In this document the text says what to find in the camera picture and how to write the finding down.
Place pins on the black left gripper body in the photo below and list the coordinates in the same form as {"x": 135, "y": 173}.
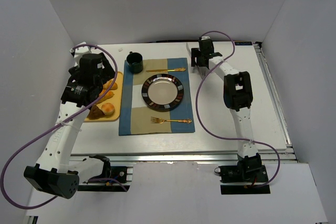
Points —
{"x": 107, "y": 67}

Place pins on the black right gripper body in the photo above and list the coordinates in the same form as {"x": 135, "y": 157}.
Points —
{"x": 198, "y": 57}

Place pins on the metal tongs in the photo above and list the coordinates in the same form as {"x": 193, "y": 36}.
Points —
{"x": 202, "y": 69}

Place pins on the round bread bun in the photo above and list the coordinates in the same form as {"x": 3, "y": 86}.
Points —
{"x": 108, "y": 109}

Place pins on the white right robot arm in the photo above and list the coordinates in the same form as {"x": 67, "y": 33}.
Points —
{"x": 238, "y": 97}

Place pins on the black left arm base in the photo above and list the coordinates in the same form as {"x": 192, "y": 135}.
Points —
{"x": 119, "y": 181}

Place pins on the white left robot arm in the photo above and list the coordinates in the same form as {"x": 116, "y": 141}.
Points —
{"x": 52, "y": 172}

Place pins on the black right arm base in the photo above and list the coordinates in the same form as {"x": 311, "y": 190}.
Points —
{"x": 233, "y": 183}

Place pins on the striped bread roll far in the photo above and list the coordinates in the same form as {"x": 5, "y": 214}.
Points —
{"x": 111, "y": 83}

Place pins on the striped orange croissant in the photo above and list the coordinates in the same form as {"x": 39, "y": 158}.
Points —
{"x": 108, "y": 95}

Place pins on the gold knife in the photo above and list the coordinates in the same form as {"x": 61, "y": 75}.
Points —
{"x": 167, "y": 70}

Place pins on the yellow plastic tray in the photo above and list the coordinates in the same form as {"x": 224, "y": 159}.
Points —
{"x": 115, "y": 101}

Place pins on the dark green mug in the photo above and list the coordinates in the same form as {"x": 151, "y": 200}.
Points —
{"x": 135, "y": 62}

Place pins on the right blue logo sticker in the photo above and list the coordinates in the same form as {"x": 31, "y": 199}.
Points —
{"x": 243, "y": 43}

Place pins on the brown chocolate croissant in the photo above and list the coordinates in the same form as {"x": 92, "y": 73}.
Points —
{"x": 95, "y": 113}

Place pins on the blue beige placemat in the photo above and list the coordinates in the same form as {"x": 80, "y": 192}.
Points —
{"x": 135, "y": 115}

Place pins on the dark rimmed ceramic plate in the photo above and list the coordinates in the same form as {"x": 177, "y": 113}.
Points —
{"x": 162, "y": 92}

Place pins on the gold fork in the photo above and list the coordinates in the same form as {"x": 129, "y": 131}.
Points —
{"x": 160, "y": 120}

